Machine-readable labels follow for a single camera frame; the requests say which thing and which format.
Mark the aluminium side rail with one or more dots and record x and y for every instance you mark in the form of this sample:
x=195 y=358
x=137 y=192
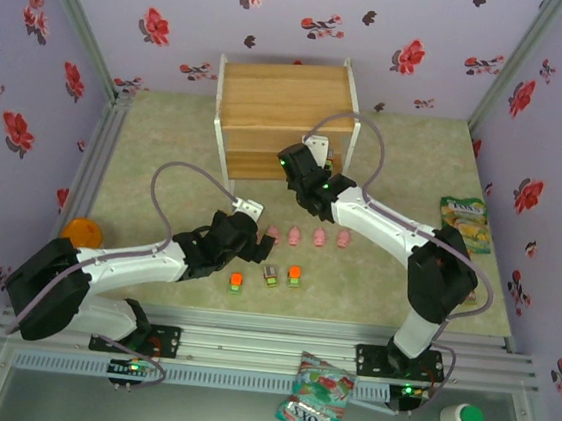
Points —
x=105 y=137

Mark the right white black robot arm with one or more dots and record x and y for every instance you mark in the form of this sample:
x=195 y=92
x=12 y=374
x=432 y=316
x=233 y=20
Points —
x=390 y=222

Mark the aluminium corner post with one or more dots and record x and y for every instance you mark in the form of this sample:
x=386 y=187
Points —
x=75 y=13
x=520 y=60

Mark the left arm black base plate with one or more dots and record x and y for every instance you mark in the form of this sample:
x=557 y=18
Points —
x=166 y=341

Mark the white bottle green cap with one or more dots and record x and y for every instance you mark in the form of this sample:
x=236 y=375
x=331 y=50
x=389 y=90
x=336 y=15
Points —
x=462 y=418

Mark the wooden shelf white frame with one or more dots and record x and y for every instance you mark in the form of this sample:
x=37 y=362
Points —
x=273 y=94

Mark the teal Fox's candy bag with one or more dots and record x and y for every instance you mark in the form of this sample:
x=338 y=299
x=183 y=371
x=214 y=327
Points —
x=316 y=400

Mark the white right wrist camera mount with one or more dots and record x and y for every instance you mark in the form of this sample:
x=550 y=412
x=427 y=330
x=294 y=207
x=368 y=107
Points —
x=318 y=146

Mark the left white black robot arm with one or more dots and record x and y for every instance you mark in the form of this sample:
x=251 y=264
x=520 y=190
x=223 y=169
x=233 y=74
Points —
x=119 y=264

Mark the orange top toy car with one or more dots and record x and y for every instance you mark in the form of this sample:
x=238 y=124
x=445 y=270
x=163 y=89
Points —
x=235 y=282
x=294 y=275

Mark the green Fox's candy bag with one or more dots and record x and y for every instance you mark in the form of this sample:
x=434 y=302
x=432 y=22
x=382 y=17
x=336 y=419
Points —
x=463 y=222

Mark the pink pig toy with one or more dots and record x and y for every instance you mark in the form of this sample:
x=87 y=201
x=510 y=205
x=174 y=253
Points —
x=294 y=236
x=343 y=238
x=275 y=234
x=319 y=236

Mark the aluminium mounting rail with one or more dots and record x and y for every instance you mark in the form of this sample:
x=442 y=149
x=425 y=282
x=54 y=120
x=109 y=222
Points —
x=258 y=334

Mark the jar with orange lid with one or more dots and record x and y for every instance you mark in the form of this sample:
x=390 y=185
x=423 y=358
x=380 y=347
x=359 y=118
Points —
x=82 y=232

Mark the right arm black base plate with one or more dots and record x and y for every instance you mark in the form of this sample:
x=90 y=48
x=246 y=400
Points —
x=371 y=361

